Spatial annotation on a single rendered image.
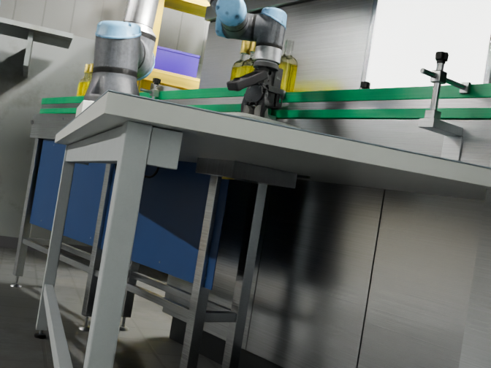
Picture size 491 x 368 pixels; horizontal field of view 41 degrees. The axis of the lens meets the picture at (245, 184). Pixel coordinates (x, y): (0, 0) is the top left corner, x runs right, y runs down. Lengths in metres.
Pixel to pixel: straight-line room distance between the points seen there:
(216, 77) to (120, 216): 1.71
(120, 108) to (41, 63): 4.03
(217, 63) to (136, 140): 1.70
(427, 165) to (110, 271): 0.56
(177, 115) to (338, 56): 1.20
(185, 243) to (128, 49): 0.72
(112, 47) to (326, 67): 0.74
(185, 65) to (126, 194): 3.40
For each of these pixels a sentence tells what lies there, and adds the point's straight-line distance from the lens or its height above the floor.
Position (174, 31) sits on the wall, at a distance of 5.17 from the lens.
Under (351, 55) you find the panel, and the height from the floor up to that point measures 1.11.
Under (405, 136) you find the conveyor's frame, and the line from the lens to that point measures 1.63.
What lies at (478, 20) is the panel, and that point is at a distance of 1.84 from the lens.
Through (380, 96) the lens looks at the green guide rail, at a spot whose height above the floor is 0.94.
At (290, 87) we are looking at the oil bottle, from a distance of 2.07.
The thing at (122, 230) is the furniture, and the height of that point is 0.55.
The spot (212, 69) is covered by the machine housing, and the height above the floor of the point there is 1.12.
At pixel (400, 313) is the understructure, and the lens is 1.86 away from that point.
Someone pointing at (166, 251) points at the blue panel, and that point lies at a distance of 2.24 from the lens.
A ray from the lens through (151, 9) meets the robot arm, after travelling 1.92.
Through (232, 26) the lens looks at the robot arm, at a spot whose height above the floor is 1.06.
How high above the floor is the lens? 0.63
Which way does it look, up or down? 1 degrees up
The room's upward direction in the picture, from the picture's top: 9 degrees clockwise
